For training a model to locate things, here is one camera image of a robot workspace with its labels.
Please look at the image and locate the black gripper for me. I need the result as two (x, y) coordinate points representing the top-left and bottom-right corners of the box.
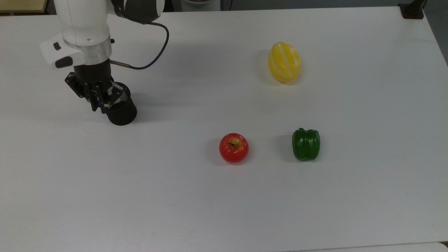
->
(65, 60), (124, 114)

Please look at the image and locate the black mesh pen holder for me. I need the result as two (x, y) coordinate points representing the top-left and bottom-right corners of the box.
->
(104, 82), (138, 126)

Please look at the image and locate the red apple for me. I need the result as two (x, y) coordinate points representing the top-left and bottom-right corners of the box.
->
(219, 133), (249, 164)

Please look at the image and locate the yellow striped melon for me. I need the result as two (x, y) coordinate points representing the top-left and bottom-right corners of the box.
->
(268, 42), (302, 83)

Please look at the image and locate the green bell pepper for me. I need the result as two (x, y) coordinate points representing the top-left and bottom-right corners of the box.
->
(292, 128), (321, 162)

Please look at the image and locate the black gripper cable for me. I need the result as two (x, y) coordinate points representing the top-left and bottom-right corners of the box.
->
(109, 0), (170, 70)

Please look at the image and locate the black camera stand base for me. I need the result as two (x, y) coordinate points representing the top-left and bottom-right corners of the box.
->
(398, 0), (427, 20)

